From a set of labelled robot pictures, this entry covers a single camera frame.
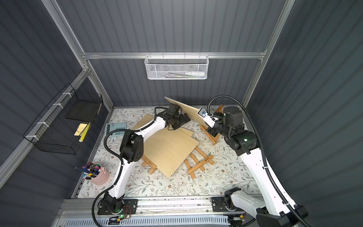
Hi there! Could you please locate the teal calculator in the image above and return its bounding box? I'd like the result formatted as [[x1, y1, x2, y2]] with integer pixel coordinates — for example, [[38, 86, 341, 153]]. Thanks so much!
[[105, 123, 127, 137]]

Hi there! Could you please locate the yellow green pen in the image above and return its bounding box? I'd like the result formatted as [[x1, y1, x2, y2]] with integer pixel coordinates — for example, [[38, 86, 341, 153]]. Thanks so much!
[[79, 123, 91, 142]]

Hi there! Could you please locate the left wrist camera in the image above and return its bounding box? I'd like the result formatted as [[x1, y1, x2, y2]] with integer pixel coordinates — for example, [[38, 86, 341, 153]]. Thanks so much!
[[165, 103, 180, 117]]

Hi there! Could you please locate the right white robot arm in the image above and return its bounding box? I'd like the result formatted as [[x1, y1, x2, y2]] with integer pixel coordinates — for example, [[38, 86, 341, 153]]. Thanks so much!
[[199, 107, 308, 227]]

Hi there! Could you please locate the black corrugated cable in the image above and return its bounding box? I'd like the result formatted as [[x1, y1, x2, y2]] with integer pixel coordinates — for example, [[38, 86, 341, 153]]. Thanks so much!
[[206, 95, 313, 227], [91, 106, 168, 227]]

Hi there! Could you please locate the white marker in basket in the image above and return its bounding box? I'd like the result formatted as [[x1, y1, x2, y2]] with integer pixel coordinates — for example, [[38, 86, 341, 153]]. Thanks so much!
[[185, 71, 205, 78]]

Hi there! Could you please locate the yellow sticky note pad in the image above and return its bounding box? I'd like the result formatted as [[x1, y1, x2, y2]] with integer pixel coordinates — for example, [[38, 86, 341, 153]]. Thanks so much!
[[74, 123, 88, 136]]

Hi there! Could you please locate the left black corrugated cable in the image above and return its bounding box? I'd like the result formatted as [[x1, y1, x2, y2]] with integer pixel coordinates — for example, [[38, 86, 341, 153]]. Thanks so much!
[[91, 106, 168, 227]]

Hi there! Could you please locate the white wire mesh basket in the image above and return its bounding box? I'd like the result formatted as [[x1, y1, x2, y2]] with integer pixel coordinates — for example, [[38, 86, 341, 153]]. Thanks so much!
[[144, 56, 209, 80]]

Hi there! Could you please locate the wooden easel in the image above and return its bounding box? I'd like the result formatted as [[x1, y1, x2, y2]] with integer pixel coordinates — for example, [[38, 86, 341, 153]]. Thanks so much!
[[141, 155, 157, 175], [184, 146, 215, 180], [199, 105, 224, 146]]

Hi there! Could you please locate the floral table mat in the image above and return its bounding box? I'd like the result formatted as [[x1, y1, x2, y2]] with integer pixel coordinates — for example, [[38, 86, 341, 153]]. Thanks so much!
[[75, 107, 261, 199]]

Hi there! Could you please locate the pink pen cup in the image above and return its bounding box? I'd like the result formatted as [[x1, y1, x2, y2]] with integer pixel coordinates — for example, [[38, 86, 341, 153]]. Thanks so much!
[[74, 162, 111, 186]]

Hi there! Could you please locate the black wire wall basket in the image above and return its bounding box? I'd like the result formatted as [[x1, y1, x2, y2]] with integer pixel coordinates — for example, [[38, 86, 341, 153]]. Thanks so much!
[[23, 84, 103, 155]]

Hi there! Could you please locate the light plywood board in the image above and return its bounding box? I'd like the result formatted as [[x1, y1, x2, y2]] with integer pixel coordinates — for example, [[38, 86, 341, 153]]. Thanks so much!
[[143, 128, 199, 177], [132, 114, 193, 137], [164, 96, 208, 129]]

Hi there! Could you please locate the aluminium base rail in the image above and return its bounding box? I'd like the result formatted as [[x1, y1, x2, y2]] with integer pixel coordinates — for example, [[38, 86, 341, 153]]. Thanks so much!
[[56, 195, 293, 227]]

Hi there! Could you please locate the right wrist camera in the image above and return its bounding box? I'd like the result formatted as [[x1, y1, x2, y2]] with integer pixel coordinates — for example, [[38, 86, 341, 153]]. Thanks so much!
[[197, 107, 216, 128]]

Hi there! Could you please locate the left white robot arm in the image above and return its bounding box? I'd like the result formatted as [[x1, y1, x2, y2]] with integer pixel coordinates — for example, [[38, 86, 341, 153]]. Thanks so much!
[[99, 109, 191, 214]]

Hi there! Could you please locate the right black corrugated cable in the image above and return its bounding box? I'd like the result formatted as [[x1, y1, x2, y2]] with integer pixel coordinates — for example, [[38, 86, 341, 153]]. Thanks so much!
[[206, 95, 313, 227]]

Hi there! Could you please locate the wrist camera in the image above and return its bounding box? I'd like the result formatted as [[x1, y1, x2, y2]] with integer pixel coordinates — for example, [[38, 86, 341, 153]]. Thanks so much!
[[197, 107, 216, 128], [165, 103, 180, 117]]

